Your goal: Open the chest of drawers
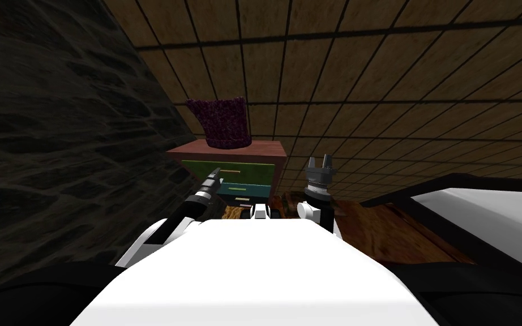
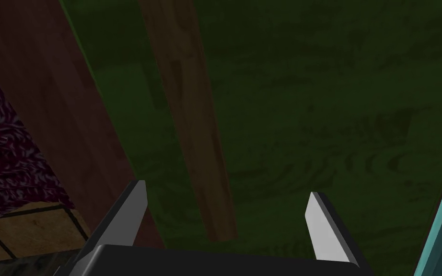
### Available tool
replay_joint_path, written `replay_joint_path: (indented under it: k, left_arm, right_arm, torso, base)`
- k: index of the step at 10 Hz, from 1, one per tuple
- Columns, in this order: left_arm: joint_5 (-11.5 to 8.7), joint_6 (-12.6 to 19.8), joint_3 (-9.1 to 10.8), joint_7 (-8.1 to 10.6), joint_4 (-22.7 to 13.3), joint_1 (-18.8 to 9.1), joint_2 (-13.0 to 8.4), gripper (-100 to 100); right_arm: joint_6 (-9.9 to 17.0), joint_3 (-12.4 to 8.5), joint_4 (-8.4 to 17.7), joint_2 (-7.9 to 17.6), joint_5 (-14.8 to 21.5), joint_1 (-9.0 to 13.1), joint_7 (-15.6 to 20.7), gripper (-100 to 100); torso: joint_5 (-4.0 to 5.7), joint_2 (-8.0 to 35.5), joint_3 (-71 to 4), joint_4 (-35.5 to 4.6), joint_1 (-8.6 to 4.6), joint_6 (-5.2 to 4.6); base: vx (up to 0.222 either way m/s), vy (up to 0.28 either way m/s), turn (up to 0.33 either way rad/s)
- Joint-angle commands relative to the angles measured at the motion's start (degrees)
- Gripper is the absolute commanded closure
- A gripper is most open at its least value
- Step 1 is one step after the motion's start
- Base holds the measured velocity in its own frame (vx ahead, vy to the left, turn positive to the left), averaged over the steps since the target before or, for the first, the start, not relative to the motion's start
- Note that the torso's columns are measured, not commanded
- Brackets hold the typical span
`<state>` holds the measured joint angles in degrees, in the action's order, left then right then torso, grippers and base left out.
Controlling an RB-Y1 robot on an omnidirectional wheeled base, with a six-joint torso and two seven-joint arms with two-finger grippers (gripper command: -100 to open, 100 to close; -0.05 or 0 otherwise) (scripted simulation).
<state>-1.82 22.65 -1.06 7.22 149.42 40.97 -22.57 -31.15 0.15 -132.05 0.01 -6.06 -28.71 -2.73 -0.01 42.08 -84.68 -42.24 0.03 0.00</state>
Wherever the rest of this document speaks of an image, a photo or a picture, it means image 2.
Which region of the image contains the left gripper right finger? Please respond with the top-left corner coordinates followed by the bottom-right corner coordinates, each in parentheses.
top-left (304, 191), bottom-right (360, 266)

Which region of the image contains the brown wooden bar handle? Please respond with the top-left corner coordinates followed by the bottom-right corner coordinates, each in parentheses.
top-left (136, 0), bottom-right (239, 243)

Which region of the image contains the brown wooden drawer cabinet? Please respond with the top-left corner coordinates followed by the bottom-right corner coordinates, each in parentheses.
top-left (0, 0), bottom-right (166, 250)

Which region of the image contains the purple woven basket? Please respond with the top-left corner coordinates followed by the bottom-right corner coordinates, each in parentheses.
top-left (0, 49), bottom-right (76, 227)

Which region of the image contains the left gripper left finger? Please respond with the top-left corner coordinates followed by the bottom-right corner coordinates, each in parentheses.
top-left (84, 179), bottom-right (149, 252)

